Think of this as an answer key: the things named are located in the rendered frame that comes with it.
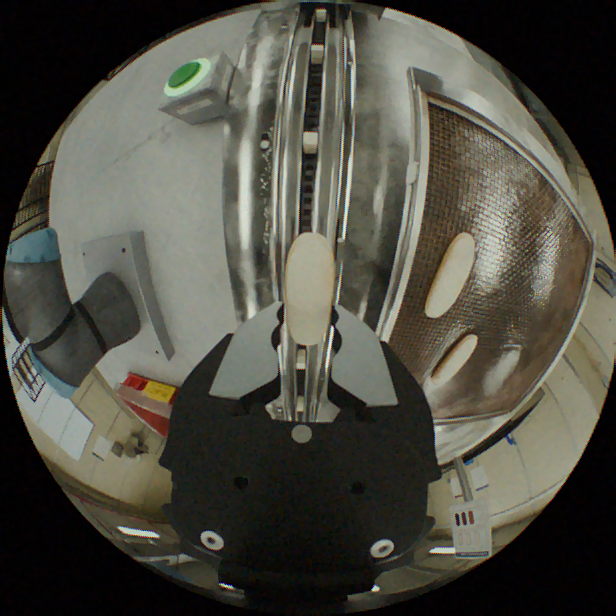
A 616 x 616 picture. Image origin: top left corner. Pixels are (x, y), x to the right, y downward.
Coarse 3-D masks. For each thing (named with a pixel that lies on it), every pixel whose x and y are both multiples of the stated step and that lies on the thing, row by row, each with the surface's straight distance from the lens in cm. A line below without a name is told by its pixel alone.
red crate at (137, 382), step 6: (126, 378) 77; (132, 378) 74; (138, 378) 72; (144, 378) 70; (120, 384) 77; (126, 384) 75; (132, 384) 73; (138, 384) 71; (144, 384) 69; (168, 384) 63; (174, 396) 58; (168, 402) 57
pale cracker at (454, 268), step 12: (456, 240) 20; (468, 240) 21; (456, 252) 20; (468, 252) 21; (444, 264) 20; (456, 264) 20; (468, 264) 21; (444, 276) 20; (456, 276) 21; (432, 288) 20; (444, 288) 21; (456, 288) 21; (432, 300) 21; (444, 300) 21; (432, 312) 22
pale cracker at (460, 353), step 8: (472, 336) 28; (456, 344) 28; (464, 344) 27; (472, 344) 28; (456, 352) 28; (464, 352) 28; (448, 360) 28; (456, 360) 28; (464, 360) 30; (440, 368) 29; (448, 368) 29; (456, 368) 30; (440, 376) 30; (448, 376) 31
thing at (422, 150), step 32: (416, 96) 23; (448, 96) 24; (416, 128) 21; (448, 128) 23; (416, 160) 19; (512, 160) 28; (416, 192) 18; (448, 192) 20; (512, 192) 27; (416, 224) 18; (448, 224) 20; (480, 224) 23; (576, 256) 48; (416, 288) 20; (544, 288) 37; (576, 288) 53; (384, 320) 21; (448, 352) 28; (512, 352) 39; (512, 384) 51; (480, 416) 56
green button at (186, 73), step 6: (186, 66) 27; (192, 66) 26; (198, 66) 26; (174, 72) 28; (180, 72) 27; (186, 72) 26; (192, 72) 25; (198, 72) 25; (174, 78) 27; (180, 78) 26; (186, 78) 25; (192, 78) 25; (168, 84) 27; (174, 84) 26; (180, 84) 25
